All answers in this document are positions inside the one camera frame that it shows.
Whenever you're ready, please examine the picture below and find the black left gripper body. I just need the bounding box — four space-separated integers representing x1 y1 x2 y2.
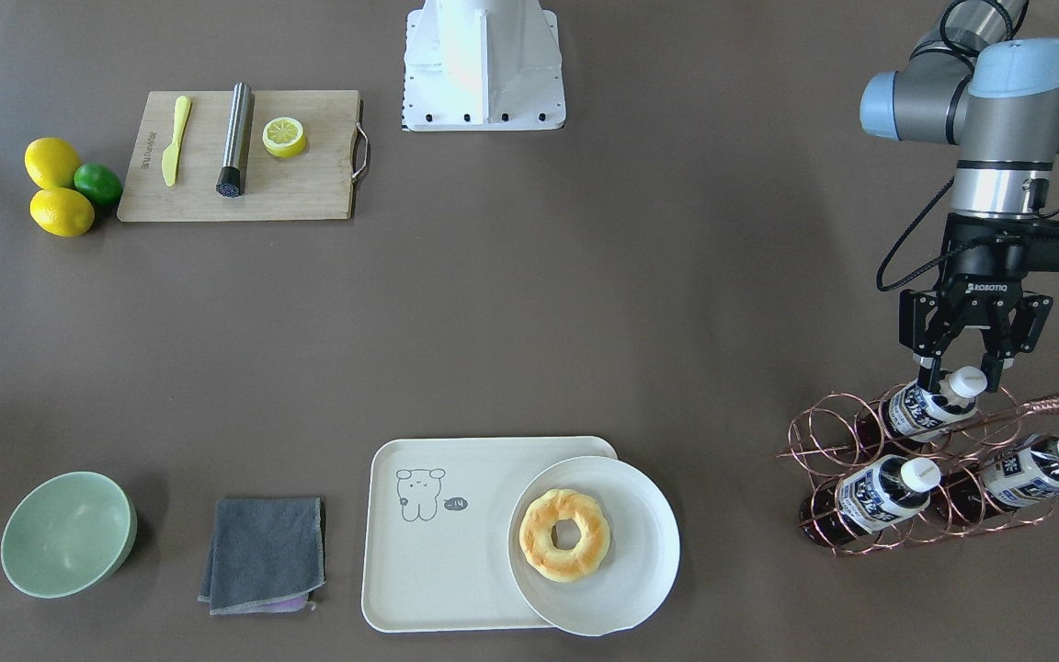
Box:
899 213 1053 361

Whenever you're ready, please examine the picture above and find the tea bottle white cap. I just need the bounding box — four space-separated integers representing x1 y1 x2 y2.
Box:
855 366 990 444

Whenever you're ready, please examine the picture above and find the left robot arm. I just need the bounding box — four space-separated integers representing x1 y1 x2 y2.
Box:
859 1 1059 393

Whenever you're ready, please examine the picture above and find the tea bottle in rack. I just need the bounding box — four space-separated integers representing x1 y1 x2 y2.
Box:
934 435 1059 525
798 455 943 545

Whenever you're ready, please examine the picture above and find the cream rectangular tray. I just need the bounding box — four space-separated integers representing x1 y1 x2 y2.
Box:
360 436 615 633

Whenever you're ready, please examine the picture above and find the white round plate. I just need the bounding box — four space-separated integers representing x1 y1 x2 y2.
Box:
507 457 680 637

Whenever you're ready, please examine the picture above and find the glazed donut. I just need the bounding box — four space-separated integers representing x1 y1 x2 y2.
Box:
516 487 612 583

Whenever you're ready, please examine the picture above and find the grey folded cloth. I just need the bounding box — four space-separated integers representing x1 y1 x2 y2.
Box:
198 496 326 616

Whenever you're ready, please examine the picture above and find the half lemon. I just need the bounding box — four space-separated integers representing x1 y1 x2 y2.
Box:
261 117 308 159

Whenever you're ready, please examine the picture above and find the wooden cutting board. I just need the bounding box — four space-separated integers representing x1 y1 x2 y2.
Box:
115 89 366 223

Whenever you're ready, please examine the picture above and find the yellow plastic knife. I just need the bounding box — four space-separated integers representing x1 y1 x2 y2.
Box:
161 94 192 187

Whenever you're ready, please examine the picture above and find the green lime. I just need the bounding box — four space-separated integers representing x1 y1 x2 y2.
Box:
73 163 123 207

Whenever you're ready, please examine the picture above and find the green bowl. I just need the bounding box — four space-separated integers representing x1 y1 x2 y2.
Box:
0 471 138 600

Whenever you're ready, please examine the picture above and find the yellow lemon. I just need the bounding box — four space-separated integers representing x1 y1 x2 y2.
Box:
24 137 83 189
29 187 97 237

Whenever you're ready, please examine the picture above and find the copper wire bottle rack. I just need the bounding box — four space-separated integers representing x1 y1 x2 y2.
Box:
785 393 1059 556

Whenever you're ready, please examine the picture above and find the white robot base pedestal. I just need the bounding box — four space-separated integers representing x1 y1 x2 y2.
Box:
401 1 567 131

